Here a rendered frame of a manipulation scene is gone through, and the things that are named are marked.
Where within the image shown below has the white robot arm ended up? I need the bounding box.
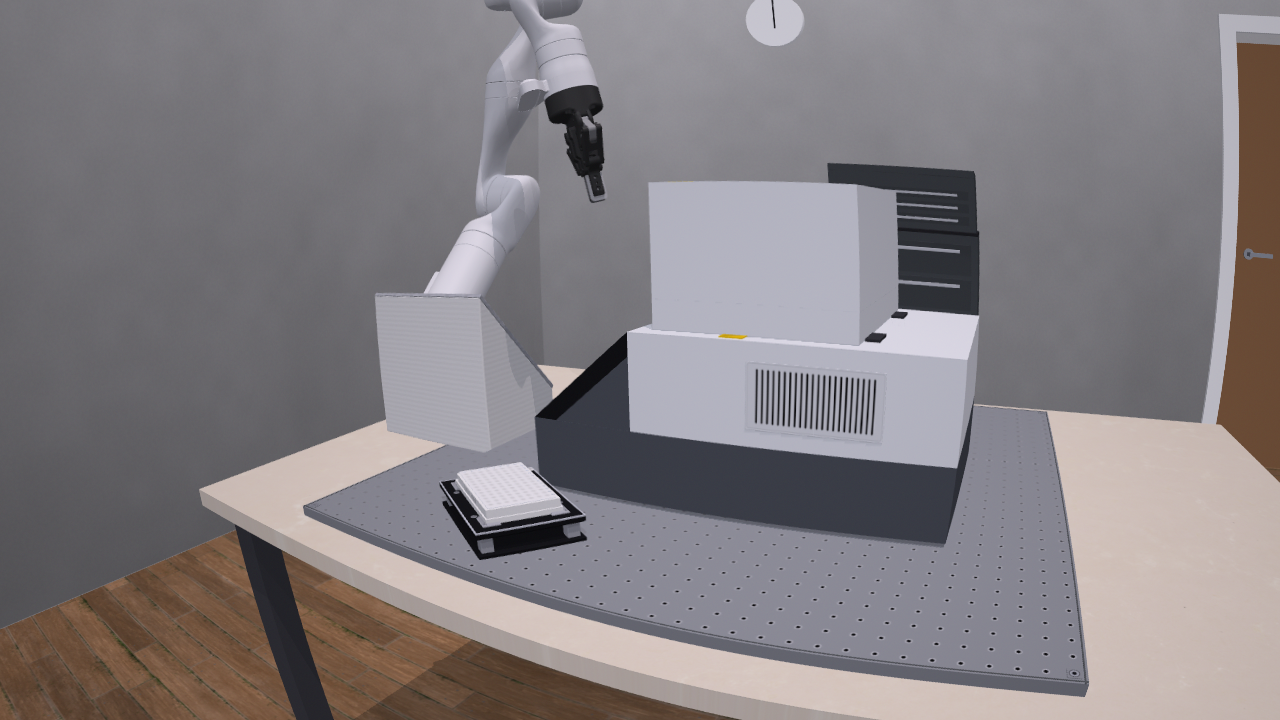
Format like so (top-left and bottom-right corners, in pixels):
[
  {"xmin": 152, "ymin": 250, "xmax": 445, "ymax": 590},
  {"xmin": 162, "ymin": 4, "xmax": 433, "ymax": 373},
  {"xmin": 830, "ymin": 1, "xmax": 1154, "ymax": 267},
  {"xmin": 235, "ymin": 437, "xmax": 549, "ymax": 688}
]
[{"xmin": 424, "ymin": 0, "xmax": 598, "ymax": 299}]

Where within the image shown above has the black rectangular frame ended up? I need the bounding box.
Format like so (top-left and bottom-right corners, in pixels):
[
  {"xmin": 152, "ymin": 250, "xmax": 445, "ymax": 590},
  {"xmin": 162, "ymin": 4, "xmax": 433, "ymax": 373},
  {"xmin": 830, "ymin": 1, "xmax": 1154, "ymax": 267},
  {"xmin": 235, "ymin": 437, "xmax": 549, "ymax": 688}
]
[{"xmin": 439, "ymin": 468, "xmax": 588, "ymax": 560}]

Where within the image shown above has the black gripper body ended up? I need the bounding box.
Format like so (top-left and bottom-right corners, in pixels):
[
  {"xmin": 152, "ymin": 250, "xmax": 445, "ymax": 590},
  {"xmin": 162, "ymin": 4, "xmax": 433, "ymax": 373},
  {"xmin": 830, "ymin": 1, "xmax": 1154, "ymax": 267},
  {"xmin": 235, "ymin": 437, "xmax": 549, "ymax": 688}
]
[{"xmin": 545, "ymin": 85, "xmax": 603, "ymax": 151}]

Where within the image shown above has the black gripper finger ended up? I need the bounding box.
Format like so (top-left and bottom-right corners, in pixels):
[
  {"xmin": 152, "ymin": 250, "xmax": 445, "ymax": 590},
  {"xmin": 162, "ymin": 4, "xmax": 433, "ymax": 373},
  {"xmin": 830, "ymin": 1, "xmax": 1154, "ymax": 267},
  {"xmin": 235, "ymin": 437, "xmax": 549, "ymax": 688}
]
[
  {"xmin": 564, "ymin": 133, "xmax": 593, "ymax": 202},
  {"xmin": 567, "ymin": 117, "xmax": 608, "ymax": 202}
]

